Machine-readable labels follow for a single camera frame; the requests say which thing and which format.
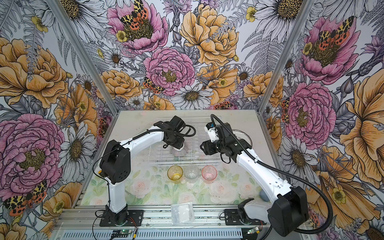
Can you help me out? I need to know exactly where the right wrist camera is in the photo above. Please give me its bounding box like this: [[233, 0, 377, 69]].
[[205, 122, 219, 143]]

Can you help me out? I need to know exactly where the yellow glass tumbler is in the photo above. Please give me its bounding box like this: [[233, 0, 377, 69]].
[[167, 165, 184, 184]]

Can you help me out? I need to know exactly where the green circuit board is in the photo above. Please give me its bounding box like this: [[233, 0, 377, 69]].
[[111, 229, 135, 239], [247, 227, 260, 235]]

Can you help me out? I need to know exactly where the clear glass tumbler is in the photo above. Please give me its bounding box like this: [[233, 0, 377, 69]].
[[183, 165, 201, 183]]

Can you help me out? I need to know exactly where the right black corrugated cable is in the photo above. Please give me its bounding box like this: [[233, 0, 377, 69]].
[[209, 113, 334, 240]]

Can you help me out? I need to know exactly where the aluminium front rail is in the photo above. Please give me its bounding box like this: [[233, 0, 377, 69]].
[[56, 204, 311, 232]]

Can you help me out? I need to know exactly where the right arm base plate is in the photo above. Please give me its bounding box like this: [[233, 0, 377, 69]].
[[220, 209, 266, 226]]

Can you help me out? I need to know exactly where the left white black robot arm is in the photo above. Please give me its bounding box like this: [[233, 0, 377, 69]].
[[99, 116, 197, 226]]

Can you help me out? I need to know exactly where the white wire dish rack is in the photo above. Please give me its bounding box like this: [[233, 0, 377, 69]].
[[148, 117, 222, 167]]

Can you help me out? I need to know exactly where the green circuit board left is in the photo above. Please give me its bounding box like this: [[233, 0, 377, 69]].
[[111, 229, 135, 239]]

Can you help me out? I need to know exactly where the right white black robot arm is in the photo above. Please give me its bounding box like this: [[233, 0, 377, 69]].
[[200, 122, 309, 237]]

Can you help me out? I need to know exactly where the black corrugated cable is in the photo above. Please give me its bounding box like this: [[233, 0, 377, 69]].
[[209, 113, 334, 240], [92, 123, 197, 181]]

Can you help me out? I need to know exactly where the clear plastic bag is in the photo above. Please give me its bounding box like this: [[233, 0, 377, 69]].
[[171, 202, 195, 225]]

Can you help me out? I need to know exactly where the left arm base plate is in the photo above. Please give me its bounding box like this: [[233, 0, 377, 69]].
[[100, 209, 144, 227]]

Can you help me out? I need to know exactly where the green circuit board right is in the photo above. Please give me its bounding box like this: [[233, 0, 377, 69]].
[[247, 227, 260, 235]]

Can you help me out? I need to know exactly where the striped ceramic bowl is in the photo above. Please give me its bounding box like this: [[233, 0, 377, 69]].
[[171, 145, 188, 158]]

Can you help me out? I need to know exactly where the pink glass tumbler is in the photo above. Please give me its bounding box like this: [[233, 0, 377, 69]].
[[202, 165, 218, 184]]

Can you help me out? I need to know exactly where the left black corrugated cable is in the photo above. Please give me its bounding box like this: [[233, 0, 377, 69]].
[[92, 123, 197, 181]]

